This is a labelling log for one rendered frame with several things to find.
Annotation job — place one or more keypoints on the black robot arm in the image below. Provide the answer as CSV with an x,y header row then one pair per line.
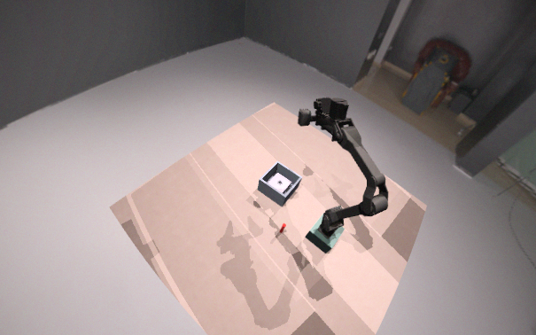
x,y
349,139

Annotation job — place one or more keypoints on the white plate with hole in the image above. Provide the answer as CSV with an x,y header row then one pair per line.
x,y
280,183

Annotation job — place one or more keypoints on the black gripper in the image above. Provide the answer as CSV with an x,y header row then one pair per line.
x,y
305,117

